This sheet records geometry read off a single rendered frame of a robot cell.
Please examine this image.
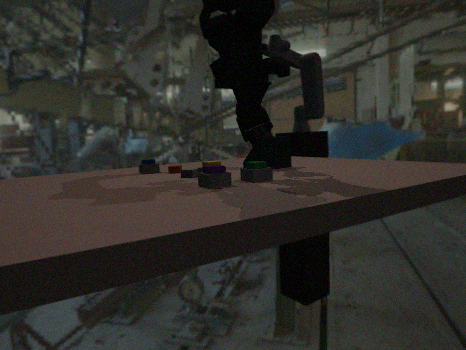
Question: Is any yellow button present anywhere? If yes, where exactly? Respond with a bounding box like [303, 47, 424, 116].
[198, 161, 221, 173]

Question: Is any green button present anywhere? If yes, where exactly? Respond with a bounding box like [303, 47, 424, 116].
[240, 161, 273, 183]

